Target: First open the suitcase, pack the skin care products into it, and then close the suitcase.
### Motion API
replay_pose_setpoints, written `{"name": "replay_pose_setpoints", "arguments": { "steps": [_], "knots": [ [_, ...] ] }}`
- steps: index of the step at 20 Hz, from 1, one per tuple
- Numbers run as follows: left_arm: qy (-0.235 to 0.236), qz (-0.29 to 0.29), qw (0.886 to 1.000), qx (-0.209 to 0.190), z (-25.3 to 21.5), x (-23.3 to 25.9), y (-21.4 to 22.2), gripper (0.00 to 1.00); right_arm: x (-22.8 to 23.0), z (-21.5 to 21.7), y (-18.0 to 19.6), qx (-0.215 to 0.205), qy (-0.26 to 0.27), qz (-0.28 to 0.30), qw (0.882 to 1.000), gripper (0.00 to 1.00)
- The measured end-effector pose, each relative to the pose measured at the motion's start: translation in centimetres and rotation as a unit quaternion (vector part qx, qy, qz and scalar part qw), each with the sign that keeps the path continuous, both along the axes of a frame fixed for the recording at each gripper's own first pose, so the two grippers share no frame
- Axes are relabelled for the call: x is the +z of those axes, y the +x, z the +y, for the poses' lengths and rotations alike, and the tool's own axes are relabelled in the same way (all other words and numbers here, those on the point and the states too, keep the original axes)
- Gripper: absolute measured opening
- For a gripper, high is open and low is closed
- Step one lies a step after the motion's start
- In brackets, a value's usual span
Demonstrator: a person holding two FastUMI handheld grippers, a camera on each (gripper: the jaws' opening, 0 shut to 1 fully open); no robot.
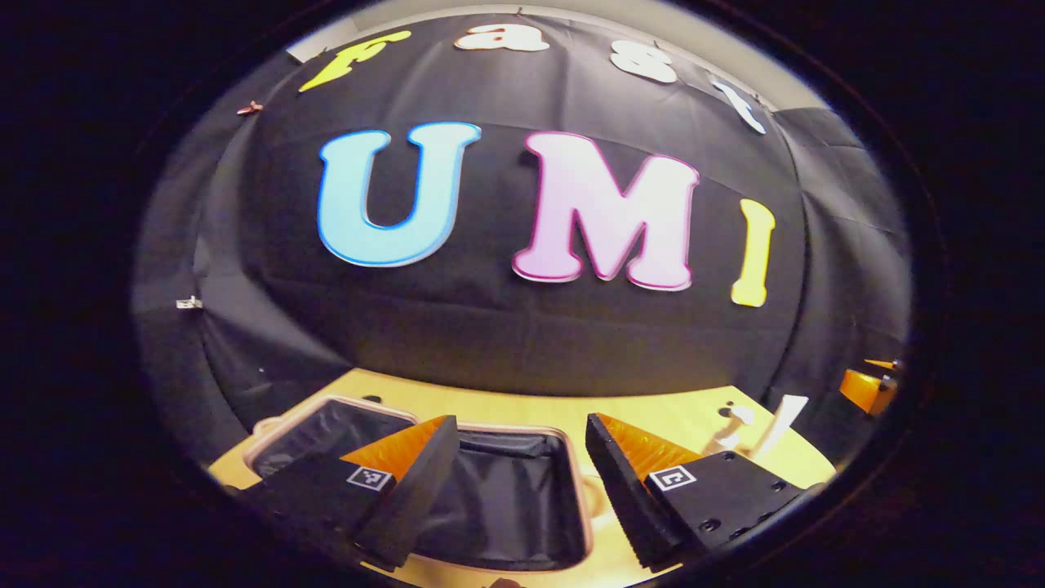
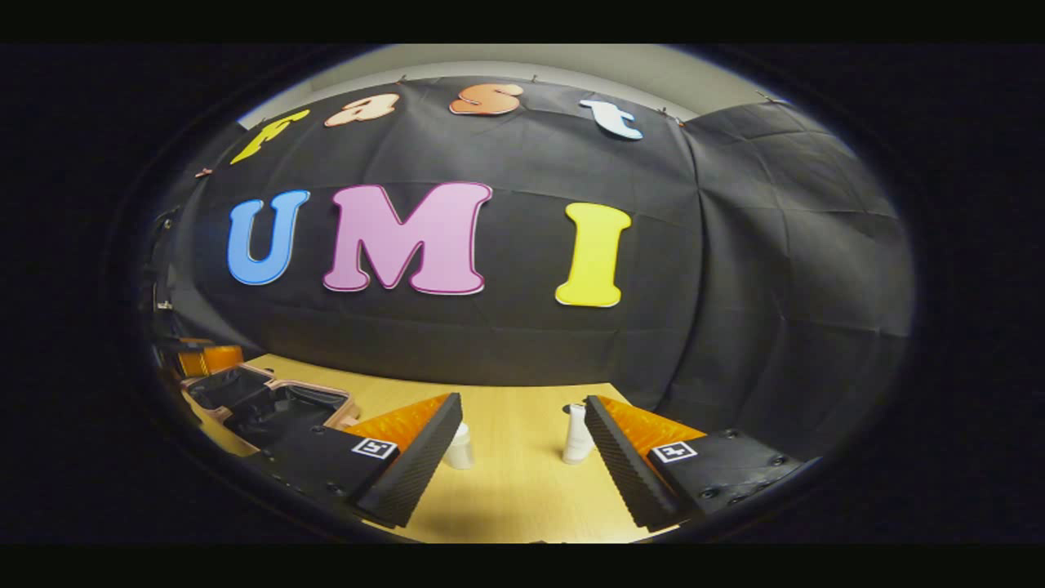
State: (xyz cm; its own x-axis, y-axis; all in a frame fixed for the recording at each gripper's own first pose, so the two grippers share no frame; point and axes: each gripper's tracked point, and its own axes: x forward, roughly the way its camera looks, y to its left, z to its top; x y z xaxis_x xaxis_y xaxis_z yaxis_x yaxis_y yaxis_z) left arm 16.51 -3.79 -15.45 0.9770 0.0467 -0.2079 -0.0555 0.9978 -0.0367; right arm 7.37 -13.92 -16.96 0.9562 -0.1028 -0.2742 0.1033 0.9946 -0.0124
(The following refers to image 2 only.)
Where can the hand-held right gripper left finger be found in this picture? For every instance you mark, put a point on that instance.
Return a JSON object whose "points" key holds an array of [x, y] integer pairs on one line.
{"points": [[424, 465]]}

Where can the white pump bottle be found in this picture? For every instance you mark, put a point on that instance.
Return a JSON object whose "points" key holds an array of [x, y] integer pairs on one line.
{"points": [[578, 441]]}

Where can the white skin care tube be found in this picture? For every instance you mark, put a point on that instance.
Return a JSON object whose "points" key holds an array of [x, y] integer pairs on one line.
{"points": [[461, 449]]}

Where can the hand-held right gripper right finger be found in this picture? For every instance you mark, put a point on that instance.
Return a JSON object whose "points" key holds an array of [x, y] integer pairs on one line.
{"points": [[620, 465]]}

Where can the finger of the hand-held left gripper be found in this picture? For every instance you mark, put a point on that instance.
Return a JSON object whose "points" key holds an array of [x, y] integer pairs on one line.
{"points": [[216, 359]]}

